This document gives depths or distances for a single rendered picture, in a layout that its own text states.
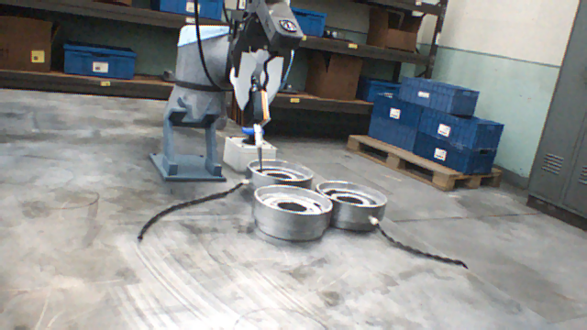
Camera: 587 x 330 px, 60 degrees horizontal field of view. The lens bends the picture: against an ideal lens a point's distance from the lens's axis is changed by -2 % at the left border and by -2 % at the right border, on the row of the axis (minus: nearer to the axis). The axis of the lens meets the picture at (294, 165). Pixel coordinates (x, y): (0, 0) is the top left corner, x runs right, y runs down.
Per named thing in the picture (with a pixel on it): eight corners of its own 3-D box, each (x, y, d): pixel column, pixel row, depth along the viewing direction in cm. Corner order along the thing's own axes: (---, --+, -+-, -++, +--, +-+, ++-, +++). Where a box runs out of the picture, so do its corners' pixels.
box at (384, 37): (418, 54, 517) (426, 16, 507) (381, 48, 498) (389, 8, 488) (396, 49, 552) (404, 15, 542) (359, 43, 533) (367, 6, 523)
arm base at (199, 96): (156, 113, 126) (160, 72, 124) (214, 116, 134) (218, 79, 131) (172, 127, 114) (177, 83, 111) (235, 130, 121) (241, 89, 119)
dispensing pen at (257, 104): (258, 171, 76) (249, 70, 81) (248, 179, 80) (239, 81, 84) (271, 171, 77) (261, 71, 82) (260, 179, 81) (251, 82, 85)
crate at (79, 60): (127, 73, 431) (129, 48, 425) (134, 81, 398) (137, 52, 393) (60, 67, 408) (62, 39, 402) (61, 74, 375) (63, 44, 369)
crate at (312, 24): (303, 34, 498) (307, 11, 492) (323, 38, 466) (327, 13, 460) (254, 27, 472) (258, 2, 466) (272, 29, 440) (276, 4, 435)
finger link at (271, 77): (266, 104, 89) (269, 50, 86) (281, 112, 84) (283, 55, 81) (249, 105, 88) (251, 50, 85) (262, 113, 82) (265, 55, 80)
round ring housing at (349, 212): (297, 207, 77) (302, 181, 76) (350, 203, 83) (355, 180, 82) (340, 236, 69) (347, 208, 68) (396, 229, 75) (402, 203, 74)
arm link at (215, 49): (179, 74, 127) (185, 18, 123) (233, 82, 128) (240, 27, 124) (169, 80, 115) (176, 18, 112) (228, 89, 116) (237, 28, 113)
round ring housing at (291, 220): (276, 247, 62) (282, 216, 61) (236, 214, 70) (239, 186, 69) (342, 238, 68) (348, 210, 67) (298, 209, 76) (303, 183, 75)
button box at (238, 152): (272, 172, 93) (277, 147, 92) (237, 172, 89) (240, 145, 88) (255, 159, 100) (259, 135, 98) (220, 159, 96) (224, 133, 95)
